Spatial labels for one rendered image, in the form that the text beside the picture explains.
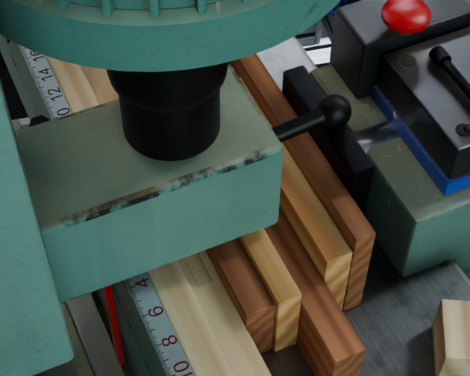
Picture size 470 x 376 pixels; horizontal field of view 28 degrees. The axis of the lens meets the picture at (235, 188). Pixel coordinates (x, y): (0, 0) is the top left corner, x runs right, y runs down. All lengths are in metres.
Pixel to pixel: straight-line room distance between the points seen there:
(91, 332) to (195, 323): 0.17
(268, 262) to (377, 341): 0.09
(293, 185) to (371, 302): 0.09
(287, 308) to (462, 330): 0.10
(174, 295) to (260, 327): 0.05
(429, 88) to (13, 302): 0.28
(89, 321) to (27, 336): 0.22
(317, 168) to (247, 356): 0.12
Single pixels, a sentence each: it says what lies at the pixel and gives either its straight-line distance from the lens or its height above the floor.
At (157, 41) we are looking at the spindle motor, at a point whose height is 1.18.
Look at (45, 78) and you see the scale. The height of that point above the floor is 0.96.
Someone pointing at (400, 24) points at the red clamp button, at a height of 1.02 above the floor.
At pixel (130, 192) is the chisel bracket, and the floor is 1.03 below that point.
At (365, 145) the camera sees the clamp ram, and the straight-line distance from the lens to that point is 0.59.
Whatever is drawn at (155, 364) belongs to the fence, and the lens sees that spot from 0.53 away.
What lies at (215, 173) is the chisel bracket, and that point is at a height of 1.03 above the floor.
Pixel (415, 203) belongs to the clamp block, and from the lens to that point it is 0.57.
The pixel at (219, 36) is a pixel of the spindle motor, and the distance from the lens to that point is 0.33.
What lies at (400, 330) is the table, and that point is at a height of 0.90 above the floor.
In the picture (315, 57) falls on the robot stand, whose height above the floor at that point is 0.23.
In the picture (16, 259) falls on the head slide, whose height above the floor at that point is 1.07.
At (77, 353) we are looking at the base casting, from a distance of 0.69.
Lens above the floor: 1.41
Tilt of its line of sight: 52 degrees down
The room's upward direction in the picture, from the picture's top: 1 degrees clockwise
